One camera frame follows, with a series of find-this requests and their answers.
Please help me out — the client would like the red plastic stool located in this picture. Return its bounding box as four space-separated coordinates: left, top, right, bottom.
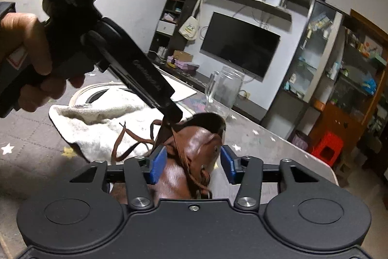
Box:
310 132 344 167

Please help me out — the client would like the white notebook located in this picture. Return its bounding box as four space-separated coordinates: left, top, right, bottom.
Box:
163 75 197 102

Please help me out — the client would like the wooden display cabinet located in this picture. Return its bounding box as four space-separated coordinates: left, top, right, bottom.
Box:
262 0 387 154

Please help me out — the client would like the purple patterned bin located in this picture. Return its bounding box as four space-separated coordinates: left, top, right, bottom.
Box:
291 130 310 151

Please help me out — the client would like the person left hand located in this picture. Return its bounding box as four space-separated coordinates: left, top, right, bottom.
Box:
1 12 85 112

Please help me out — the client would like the black wall television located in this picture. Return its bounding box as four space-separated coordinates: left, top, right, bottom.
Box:
200 12 281 80

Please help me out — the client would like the clear glass mason jar mug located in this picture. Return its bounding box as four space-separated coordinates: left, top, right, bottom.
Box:
204 66 245 119

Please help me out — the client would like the brown shoelace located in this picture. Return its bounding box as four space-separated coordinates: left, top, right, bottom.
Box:
110 119 213 201

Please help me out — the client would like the white canvas tote bag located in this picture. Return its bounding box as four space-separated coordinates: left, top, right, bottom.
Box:
179 0 204 42

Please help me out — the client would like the white towel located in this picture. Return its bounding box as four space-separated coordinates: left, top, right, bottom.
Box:
49 89 163 162

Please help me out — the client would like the black tv console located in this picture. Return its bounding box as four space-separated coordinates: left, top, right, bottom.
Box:
148 50 268 123

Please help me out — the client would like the dark wall shelf unit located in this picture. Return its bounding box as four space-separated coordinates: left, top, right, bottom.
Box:
148 0 292 66

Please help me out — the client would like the grey star pattern table mat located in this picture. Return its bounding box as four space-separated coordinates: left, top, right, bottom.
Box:
1 102 337 258

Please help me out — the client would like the brown leather shoe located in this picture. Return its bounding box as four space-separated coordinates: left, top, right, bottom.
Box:
110 112 228 206

